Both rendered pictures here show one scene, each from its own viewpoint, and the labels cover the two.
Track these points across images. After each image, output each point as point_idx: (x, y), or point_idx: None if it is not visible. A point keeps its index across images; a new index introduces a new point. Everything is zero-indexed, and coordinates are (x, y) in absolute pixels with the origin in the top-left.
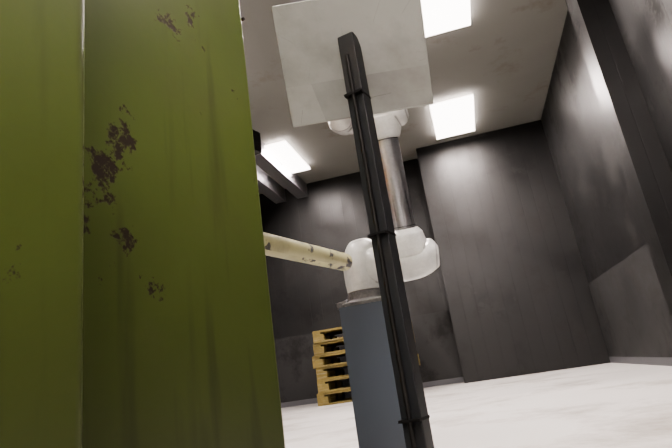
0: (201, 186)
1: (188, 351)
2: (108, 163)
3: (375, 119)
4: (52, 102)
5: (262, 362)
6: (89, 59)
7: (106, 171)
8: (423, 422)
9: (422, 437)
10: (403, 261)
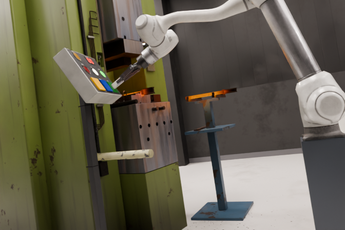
0: (68, 154)
1: (68, 194)
2: (52, 157)
3: None
4: (25, 162)
5: (85, 198)
6: (46, 136)
7: (52, 159)
8: None
9: None
10: (304, 111)
